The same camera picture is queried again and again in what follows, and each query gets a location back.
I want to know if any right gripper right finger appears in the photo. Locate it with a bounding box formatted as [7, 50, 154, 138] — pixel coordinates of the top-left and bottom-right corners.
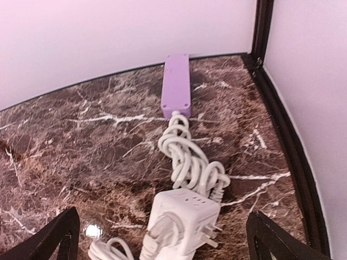
[246, 211, 329, 260]

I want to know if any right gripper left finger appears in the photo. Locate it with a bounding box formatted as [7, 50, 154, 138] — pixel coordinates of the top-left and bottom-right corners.
[20, 207, 81, 260]

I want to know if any right black frame post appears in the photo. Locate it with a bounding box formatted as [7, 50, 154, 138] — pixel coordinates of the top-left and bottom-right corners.
[242, 0, 331, 260]

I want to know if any purple power strip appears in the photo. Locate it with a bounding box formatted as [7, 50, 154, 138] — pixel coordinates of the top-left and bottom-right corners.
[160, 54, 191, 120]

